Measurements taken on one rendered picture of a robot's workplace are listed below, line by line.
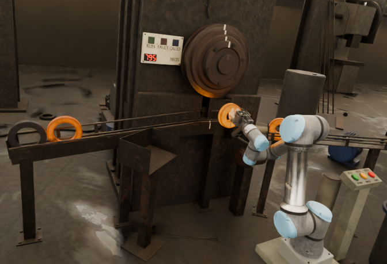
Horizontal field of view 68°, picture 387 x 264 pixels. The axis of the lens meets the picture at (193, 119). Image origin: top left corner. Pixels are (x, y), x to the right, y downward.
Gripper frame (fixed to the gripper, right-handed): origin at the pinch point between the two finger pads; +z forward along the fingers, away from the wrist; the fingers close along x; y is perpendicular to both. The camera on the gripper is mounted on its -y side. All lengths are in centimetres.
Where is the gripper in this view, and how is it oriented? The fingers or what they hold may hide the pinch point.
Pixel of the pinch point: (230, 112)
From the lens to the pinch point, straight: 177.0
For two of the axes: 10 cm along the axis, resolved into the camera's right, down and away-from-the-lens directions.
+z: -3.7, -5.6, 7.4
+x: -9.0, 0.2, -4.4
